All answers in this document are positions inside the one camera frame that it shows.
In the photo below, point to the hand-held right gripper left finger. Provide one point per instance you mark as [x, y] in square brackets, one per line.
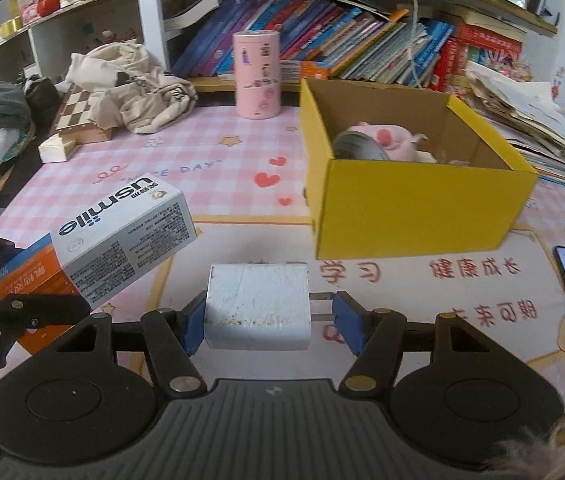
[192, 322]

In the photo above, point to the wooden chessboard box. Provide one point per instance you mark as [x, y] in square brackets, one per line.
[75, 110]

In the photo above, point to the pile of papers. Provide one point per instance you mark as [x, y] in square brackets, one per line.
[527, 110]

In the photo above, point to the white toothpaste box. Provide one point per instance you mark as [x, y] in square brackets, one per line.
[127, 230]

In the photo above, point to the beige cloth bag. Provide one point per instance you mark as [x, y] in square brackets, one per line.
[137, 85]

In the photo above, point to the yellow cardboard box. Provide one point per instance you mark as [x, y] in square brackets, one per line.
[412, 210]

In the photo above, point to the white bookshelf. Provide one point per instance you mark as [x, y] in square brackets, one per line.
[150, 20]

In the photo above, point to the dark brown bag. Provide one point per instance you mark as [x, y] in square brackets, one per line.
[40, 95]

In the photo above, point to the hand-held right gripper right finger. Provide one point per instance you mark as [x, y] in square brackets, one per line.
[347, 320]

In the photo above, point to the clear tape roll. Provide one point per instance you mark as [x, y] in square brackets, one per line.
[357, 147]

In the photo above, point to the pink gift box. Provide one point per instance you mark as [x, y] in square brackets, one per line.
[27, 7]

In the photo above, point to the pink cylindrical canister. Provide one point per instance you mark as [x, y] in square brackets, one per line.
[257, 80]

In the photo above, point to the orange puzzle box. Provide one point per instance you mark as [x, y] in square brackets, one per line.
[312, 69]

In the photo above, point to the pink plush pig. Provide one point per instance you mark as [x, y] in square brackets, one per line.
[387, 136]

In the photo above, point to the thick black-edged book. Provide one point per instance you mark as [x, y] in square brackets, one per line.
[192, 10]

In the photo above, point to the pink checkered desk mat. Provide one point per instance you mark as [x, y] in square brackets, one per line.
[212, 160]

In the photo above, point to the small orange box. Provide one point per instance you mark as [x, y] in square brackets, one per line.
[27, 275]

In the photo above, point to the row of colourful books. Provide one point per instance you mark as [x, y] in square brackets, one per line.
[337, 35]

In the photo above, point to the white eraser block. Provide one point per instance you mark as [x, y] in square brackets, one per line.
[257, 305]

